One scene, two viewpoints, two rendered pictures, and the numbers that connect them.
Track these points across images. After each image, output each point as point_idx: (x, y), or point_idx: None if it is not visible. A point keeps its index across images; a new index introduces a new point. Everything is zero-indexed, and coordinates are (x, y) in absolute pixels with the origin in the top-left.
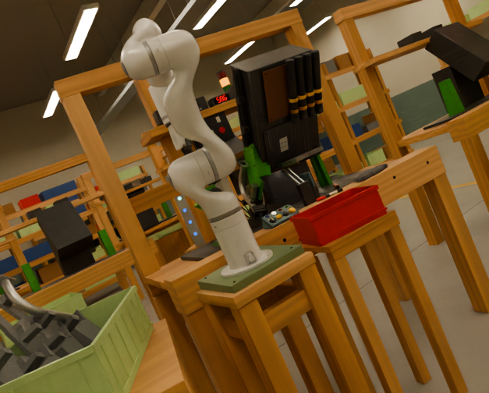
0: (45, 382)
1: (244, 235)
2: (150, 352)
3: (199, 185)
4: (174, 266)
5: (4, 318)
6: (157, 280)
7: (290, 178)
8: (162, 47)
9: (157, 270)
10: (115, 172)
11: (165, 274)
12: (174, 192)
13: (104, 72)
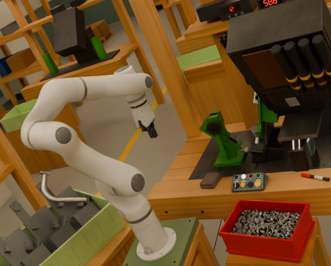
0: None
1: (143, 237)
2: (91, 262)
3: (111, 197)
4: (200, 146)
5: (26, 212)
6: (171, 165)
7: (323, 112)
8: (36, 143)
9: (197, 136)
10: (165, 55)
11: (183, 158)
12: (225, 73)
13: None
